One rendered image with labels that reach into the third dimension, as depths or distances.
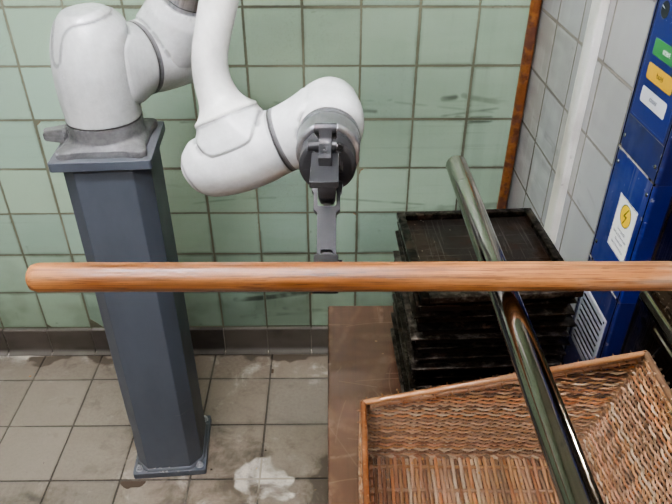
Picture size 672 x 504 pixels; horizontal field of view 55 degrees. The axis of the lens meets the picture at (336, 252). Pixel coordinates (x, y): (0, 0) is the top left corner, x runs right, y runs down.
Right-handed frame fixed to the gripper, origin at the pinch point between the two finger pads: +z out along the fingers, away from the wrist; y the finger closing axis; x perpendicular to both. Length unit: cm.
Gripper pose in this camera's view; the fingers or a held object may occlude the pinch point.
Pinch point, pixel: (324, 235)
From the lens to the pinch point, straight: 70.5
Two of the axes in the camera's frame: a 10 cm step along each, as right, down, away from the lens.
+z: -0.1, 5.6, -8.3
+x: -10.0, 0.0, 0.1
